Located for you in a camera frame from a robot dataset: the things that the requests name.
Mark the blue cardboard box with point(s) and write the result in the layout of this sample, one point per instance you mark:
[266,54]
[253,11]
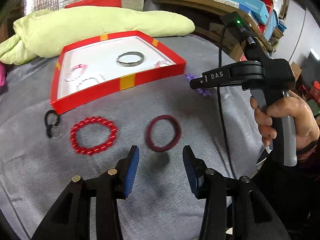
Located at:
[258,8]

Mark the red pillow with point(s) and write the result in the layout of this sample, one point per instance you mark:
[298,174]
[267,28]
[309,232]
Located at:
[97,3]

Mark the person's right hand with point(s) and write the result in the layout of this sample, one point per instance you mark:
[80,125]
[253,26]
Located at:
[307,130]

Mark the wooden shelf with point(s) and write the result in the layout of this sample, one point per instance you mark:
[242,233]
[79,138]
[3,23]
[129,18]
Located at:
[206,14]

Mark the silver metal bangle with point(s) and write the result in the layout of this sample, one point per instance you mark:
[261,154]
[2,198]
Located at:
[133,63]

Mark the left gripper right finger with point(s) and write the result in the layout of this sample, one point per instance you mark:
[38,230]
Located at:
[234,208]

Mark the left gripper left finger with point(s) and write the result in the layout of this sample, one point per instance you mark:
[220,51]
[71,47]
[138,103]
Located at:
[69,216]

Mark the black hair tie clip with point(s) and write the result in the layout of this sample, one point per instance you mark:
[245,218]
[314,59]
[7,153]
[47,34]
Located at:
[53,125]

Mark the red jewelry box tray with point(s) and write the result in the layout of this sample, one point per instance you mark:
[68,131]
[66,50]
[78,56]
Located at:
[87,70]

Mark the grey bed blanket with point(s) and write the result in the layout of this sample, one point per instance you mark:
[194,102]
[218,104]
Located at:
[160,117]

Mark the magenta pillow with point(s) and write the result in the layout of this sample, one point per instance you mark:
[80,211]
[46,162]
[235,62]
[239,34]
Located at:
[2,75]

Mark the light green pillow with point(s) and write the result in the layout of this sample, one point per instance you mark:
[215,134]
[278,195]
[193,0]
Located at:
[45,33]

